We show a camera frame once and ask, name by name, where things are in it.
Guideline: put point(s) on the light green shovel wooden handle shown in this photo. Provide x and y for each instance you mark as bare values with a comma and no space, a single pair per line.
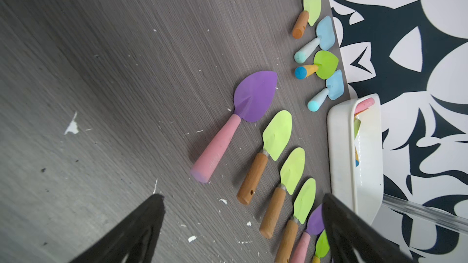
301,209

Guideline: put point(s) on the purple square shovel pink handle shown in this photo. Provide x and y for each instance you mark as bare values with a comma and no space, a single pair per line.
315,226

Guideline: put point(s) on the purple round shovel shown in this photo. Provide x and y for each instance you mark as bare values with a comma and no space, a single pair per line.
252,98

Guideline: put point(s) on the green shovel orange handle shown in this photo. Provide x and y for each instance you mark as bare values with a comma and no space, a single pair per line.
308,17

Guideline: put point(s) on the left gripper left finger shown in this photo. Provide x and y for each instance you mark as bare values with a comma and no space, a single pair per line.
133,240

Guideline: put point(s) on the green pointed shovel yellow handle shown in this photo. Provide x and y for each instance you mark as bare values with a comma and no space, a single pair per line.
321,249

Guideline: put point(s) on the white storage box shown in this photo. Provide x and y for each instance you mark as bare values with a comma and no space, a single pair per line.
356,156

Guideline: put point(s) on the light blue toy shovel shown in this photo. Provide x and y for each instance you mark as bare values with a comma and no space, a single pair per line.
334,88

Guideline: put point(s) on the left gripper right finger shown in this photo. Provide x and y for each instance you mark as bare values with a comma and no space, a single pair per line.
352,240

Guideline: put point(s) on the light blue round shovel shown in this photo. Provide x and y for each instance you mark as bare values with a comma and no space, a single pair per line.
325,39

